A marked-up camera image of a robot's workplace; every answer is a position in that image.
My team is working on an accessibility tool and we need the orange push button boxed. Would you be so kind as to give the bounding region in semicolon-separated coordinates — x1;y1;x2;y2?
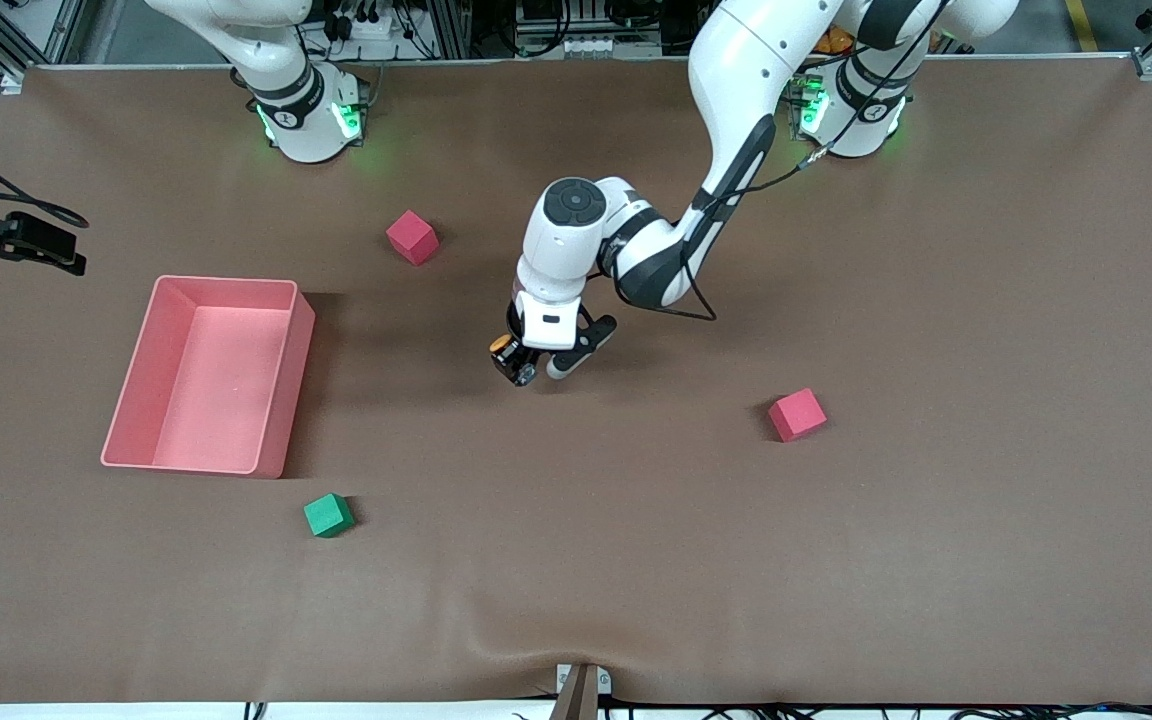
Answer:
489;335;537;389

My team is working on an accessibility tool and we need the pink foam cube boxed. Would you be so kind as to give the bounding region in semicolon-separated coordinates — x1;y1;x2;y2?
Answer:
385;209;440;267
768;388;829;443

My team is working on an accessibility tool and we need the brown table mat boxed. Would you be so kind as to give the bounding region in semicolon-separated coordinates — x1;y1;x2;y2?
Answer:
0;55;1152;706

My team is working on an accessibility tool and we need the pink plastic bin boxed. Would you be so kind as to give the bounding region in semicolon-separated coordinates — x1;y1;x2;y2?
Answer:
101;275;317;479

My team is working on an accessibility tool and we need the green foam cube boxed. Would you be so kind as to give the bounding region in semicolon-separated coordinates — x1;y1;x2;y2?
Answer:
303;492;355;539

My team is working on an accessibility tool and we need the white connector block row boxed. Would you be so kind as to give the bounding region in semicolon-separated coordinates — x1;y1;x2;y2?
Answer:
558;35;639;58

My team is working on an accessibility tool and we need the aluminium rack column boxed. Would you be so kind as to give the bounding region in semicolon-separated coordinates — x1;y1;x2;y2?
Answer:
424;0;473;59

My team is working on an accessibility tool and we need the metal table clamp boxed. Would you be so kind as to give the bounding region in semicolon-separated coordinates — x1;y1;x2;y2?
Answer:
554;662;614;720

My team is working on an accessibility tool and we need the white power strip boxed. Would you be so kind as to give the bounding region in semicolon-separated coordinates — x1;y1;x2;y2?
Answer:
336;8;395;43

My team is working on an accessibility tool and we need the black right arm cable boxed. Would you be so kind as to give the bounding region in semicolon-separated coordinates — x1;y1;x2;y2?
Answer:
0;130;90;228

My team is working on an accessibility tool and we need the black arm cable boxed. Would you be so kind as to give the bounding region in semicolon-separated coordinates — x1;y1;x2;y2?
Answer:
611;0;952;323
0;130;90;228

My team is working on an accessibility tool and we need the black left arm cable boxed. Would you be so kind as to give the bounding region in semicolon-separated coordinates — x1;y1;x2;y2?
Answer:
611;0;952;323

